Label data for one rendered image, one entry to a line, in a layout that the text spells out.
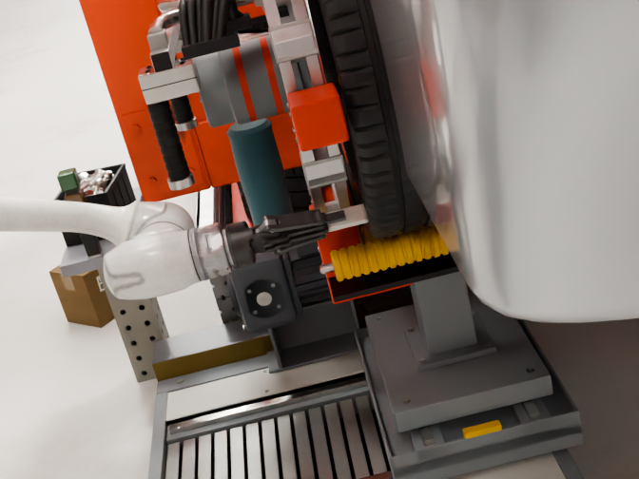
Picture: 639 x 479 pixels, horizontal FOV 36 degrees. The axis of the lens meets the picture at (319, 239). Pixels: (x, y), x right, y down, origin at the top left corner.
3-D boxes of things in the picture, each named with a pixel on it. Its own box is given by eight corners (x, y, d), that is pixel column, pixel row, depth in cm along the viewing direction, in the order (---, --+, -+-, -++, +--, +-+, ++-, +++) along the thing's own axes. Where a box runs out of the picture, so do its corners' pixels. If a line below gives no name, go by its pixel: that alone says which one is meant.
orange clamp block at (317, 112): (343, 124, 155) (350, 141, 147) (294, 136, 155) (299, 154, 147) (333, 81, 152) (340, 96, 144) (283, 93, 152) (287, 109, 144)
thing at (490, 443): (585, 448, 186) (578, 405, 182) (397, 495, 186) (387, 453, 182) (511, 323, 232) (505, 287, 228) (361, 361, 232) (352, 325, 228)
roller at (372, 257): (484, 250, 179) (478, 221, 177) (325, 290, 179) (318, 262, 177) (476, 238, 185) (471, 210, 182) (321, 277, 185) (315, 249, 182)
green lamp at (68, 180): (79, 188, 221) (73, 172, 219) (61, 193, 221) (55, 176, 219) (81, 182, 224) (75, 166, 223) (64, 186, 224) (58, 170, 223)
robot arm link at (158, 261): (184, 235, 161) (188, 212, 173) (91, 258, 161) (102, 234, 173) (203, 296, 164) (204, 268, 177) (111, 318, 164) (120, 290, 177)
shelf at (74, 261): (134, 260, 229) (130, 248, 228) (63, 278, 229) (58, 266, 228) (145, 195, 268) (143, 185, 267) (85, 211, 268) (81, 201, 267)
